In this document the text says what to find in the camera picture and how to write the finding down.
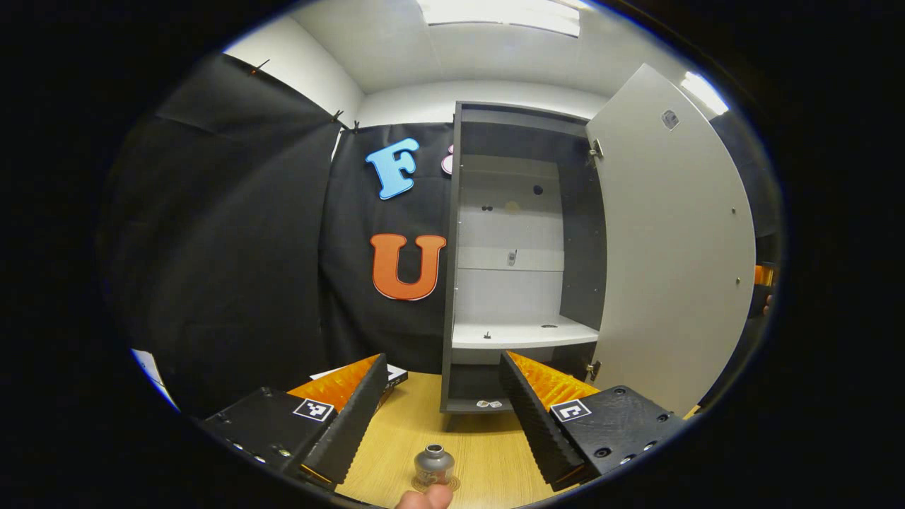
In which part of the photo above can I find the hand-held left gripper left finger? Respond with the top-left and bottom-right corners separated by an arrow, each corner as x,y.
202,351 -> 390,488

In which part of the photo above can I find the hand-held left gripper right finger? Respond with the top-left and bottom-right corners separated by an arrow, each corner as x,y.
498,349 -> 689,493

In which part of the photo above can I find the silver bottle with pink label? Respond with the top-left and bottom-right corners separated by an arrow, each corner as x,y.
411,443 -> 457,491

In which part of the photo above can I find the beige cabinet door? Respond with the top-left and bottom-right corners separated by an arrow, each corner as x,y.
585,63 -> 758,419

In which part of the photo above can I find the round brown coaster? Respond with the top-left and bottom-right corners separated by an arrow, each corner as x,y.
410,472 -> 461,494

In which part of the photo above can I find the dark grey cabinet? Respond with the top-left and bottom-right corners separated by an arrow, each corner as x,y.
440,100 -> 608,415

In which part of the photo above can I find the white cover book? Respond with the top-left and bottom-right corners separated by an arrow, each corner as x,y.
308,362 -> 409,408

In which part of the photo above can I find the small ceiling light panel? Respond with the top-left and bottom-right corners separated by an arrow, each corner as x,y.
680,70 -> 730,117

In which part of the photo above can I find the white sheet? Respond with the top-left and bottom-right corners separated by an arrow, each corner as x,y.
130,348 -> 179,412

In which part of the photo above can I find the black backdrop cloth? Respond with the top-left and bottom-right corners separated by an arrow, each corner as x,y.
98,52 -> 783,418

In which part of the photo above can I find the long ceiling light panel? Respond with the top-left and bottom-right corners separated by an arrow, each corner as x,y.
416,0 -> 582,38

